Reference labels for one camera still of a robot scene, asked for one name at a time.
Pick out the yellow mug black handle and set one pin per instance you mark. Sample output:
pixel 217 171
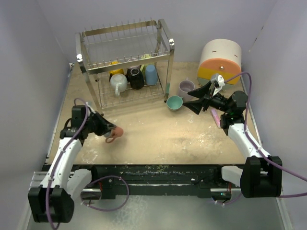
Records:
pixel 115 71

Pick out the round cream drawer cabinet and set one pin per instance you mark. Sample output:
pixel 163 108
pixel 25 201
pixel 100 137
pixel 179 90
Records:
pixel 220 56

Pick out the blue cup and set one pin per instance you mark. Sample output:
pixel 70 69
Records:
pixel 151 75

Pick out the steel two-tier dish rack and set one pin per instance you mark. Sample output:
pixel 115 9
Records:
pixel 151 42

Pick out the aluminium frame rail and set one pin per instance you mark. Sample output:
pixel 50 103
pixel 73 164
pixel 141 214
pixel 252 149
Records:
pixel 37 179

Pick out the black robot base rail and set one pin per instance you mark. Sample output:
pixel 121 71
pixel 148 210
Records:
pixel 200 180

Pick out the black mug cream inside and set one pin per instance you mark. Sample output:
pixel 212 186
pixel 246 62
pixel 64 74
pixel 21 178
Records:
pixel 136 79

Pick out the lilac mug near rack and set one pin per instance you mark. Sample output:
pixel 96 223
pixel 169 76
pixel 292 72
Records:
pixel 184 87

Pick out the teal cup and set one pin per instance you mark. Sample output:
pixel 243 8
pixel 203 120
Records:
pixel 174 103

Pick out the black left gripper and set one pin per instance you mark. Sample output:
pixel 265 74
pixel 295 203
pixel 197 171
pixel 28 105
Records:
pixel 105 126

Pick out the terracotta mug white inside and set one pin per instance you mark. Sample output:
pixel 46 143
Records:
pixel 116 133

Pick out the pink marker pen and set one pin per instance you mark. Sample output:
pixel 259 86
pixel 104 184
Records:
pixel 216 117

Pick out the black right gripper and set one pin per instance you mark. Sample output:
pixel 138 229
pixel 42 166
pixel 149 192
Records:
pixel 196 106

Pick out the lilac mug black handle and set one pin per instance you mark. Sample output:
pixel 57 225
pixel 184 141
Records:
pixel 132 59

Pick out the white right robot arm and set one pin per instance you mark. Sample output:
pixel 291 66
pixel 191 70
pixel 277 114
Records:
pixel 261 175

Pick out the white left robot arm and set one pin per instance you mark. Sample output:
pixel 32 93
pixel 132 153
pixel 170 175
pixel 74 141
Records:
pixel 52 199

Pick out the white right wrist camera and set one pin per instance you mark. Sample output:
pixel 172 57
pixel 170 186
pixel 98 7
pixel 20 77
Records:
pixel 218 82

